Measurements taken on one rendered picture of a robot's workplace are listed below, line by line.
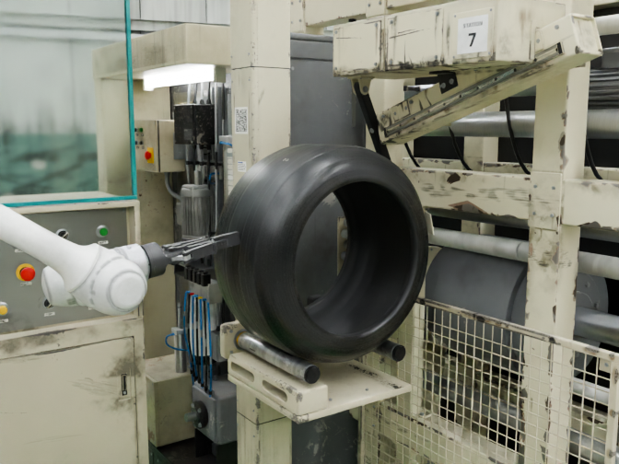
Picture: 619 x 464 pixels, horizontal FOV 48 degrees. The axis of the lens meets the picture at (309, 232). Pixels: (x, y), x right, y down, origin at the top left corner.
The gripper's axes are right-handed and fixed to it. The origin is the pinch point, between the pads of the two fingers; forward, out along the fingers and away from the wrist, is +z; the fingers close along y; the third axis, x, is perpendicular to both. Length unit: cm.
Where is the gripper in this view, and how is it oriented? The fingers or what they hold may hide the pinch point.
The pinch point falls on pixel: (225, 240)
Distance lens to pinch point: 161.9
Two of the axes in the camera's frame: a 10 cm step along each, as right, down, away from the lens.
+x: 1.1, 9.7, 2.3
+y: -5.7, -1.3, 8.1
